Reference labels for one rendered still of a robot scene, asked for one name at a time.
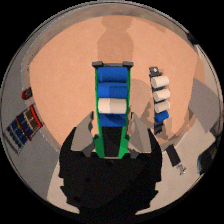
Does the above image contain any blue plastic bar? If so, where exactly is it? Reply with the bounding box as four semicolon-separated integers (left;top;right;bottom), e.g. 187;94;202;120
97;67;128;83
100;113;125;127
98;82;127;99
154;110;169;123

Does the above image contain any white plastic bar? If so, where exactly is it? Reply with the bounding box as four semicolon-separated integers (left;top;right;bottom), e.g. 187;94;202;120
153;88;170;102
151;75;169;88
154;100;170;113
98;98;126;114

